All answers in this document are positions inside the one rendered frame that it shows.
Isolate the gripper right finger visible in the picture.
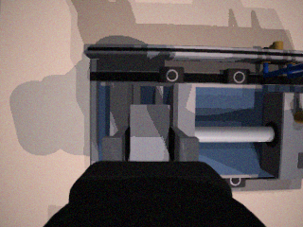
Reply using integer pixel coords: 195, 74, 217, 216
169, 127, 199, 162

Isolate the grey rectangular block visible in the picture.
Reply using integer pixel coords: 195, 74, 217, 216
130, 104, 169, 162

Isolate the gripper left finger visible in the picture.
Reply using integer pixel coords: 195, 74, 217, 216
102, 126, 131, 161

